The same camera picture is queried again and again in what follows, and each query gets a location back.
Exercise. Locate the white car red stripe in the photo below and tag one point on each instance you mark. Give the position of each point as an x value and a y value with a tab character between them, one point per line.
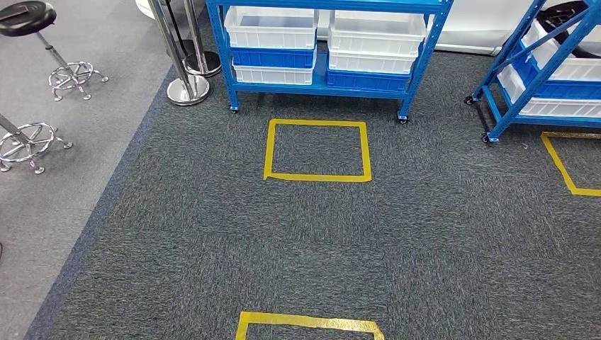
474	26

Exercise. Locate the blue metal shelf rack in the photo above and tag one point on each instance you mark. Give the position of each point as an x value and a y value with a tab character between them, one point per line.
317	90
544	121

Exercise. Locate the chrome stanchion post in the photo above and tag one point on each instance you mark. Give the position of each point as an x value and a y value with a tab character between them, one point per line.
204	65
188	91

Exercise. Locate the black plastic part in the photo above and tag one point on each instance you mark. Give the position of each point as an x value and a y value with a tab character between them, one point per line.
558	14

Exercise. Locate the blue plastic bin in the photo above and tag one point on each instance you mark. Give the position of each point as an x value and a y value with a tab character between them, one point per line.
568	90
368	80
270	58

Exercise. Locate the chrome base swivel stool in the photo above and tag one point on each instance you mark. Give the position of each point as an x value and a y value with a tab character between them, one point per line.
26	18
26	143

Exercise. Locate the yellow floor tape square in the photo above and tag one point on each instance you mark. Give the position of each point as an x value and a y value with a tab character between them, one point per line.
310	321
317	177
556	162

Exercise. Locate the white plastic bin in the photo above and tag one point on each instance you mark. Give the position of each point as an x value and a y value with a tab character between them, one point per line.
577	70
270	38
272	76
371	63
373	43
558	108

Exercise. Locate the black stanchion belt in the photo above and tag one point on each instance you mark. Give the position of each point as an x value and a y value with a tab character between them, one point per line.
176	26

